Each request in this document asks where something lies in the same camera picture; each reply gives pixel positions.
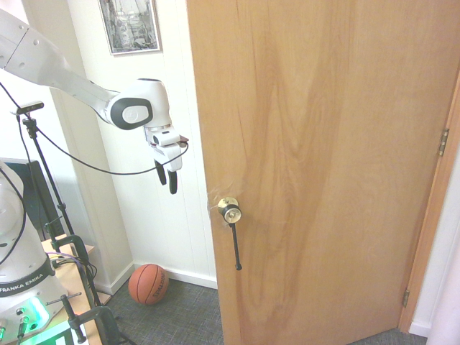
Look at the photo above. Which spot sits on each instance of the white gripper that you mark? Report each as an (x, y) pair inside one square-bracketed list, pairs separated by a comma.
[(166, 153)]

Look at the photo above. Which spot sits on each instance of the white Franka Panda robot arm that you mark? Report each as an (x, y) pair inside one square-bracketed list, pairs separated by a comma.
[(72, 84)]

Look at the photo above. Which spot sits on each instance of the brass door knob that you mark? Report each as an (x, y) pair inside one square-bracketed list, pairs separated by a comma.
[(229, 209)]

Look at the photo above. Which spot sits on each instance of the wooden door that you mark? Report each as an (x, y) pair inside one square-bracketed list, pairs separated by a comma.
[(316, 169)]

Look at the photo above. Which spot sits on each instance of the brass door hinge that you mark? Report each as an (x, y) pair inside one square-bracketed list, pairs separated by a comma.
[(405, 298), (443, 142)]

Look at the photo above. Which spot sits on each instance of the black rod on knob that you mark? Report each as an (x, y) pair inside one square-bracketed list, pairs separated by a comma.
[(235, 246)]

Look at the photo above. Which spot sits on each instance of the orange Spalding basketball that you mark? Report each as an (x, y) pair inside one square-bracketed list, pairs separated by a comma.
[(148, 284)]

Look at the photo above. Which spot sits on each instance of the black C-clamp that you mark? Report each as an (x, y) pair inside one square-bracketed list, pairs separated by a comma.
[(91, 318), (70, 246)]

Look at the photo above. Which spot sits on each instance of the black computer monitor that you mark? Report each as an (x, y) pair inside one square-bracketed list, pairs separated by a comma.
[(34, 196)]

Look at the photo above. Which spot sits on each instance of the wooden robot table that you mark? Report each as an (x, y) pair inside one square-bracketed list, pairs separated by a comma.
[(73, 287)]

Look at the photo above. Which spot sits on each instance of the framed black and white picture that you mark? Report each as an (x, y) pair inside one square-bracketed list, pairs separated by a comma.
[(130, 26)]

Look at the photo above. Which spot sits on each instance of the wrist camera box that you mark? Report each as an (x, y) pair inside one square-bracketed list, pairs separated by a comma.
[(169, 139)]

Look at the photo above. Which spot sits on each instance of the black camera tripod stand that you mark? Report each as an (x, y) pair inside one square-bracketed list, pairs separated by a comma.
[(54, 212)]

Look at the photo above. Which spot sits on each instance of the black stereo camera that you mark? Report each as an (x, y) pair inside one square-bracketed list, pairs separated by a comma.
[(29, 108)]

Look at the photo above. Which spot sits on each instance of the wooden door frame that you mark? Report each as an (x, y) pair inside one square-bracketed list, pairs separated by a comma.
[(433, 219)]

